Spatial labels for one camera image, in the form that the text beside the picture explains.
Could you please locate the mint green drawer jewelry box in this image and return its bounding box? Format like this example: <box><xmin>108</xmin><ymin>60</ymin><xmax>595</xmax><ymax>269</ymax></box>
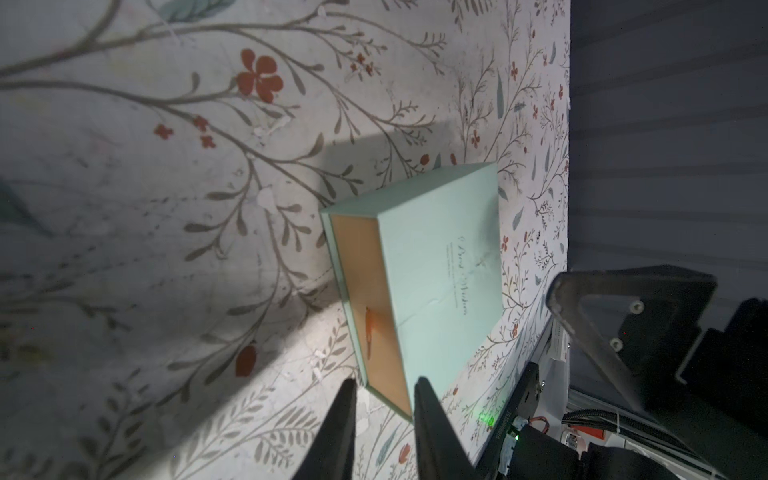
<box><xmin>321</xmin><ymin>163</ymin><xmax>503</xmax><ymax>419</ymax></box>

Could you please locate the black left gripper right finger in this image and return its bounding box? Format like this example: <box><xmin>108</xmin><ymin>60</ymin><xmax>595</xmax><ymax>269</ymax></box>
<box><xmin>413</xmin><ymin>377</ymin><xmax>480</xmax><ymax>480</ymax></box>

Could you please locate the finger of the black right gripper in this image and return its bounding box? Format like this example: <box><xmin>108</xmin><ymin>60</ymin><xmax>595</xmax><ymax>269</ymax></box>
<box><xmin>546</xmin><ymin>265</ymin><xmax>718</xmax><ymax>411</ymax></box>

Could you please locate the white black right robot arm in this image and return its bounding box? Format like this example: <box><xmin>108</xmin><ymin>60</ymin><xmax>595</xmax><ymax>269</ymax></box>
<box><xmin>546</xmin><ymin>265</ymin><xmax>767</xmax><ymax>479</ymax></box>

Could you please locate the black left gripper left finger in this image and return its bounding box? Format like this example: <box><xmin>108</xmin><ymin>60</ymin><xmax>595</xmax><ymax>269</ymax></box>
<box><xmin>293</xmin><ymin>378</ymin><xmax>357</xmax><ymax>480</ymax></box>

